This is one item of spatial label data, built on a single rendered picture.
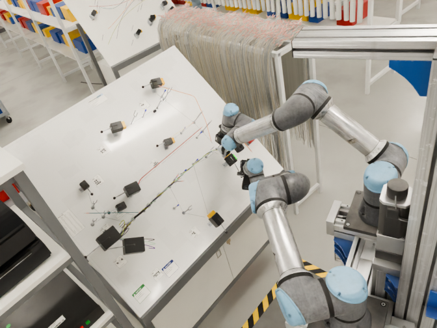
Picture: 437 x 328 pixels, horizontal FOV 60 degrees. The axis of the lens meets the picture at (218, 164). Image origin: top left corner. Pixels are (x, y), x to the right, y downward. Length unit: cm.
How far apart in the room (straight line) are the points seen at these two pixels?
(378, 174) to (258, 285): 160
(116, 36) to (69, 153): 296
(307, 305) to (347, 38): 73
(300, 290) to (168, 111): 135
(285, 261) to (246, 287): 164
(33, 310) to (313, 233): 207
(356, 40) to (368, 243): 98
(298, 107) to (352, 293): 70
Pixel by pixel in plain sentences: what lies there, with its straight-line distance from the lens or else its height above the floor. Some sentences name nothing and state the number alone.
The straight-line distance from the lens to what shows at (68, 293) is 182.
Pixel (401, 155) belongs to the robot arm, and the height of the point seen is 137.
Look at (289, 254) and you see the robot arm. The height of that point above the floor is 139.
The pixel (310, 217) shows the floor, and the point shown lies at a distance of 323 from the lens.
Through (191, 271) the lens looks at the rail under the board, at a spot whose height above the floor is 84.
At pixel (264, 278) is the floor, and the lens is 291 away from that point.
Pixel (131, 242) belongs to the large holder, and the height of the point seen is 118.
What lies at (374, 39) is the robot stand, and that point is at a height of 203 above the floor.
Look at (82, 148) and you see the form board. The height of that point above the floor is 144.
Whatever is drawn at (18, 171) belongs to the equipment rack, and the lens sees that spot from 125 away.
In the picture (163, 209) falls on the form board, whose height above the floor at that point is 109.
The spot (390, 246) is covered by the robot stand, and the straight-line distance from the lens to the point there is 137.
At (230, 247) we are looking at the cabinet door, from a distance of 225.
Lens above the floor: 240
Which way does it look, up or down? 38 degrees down
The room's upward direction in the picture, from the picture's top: 15 degrees counter-clockwise
